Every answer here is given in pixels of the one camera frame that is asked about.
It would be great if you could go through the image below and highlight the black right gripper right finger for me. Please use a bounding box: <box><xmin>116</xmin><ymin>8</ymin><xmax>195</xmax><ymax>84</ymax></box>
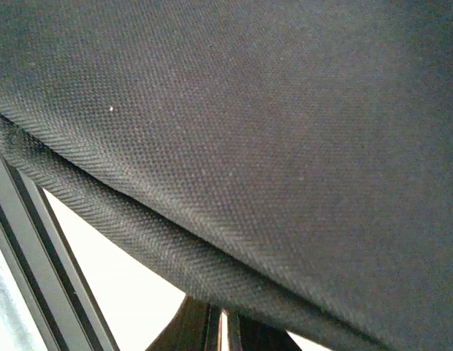
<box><xmin>226</xmin><ymin>312</ymin><xmax>301</xmax><ymax>351</ymax></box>

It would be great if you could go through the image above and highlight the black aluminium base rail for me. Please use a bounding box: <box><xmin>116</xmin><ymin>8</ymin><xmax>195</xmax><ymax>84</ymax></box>
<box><xmin>0</xmin><ymin>157</ymin><xmax>118</xmax><ymax>350</ymax></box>

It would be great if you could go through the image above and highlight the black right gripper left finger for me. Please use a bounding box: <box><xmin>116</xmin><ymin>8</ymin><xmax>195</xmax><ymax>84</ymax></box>
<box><xmin>146</xmin><ymin>296</ymin><xmax>221</xmax><ymax>351</ymax></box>

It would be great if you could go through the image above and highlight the black student backpack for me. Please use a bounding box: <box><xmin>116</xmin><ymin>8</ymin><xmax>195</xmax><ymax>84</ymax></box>
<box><xmin>0</xmin><ymin>1</ymin><xmax>453</xmax><ymax>350</ymax></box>

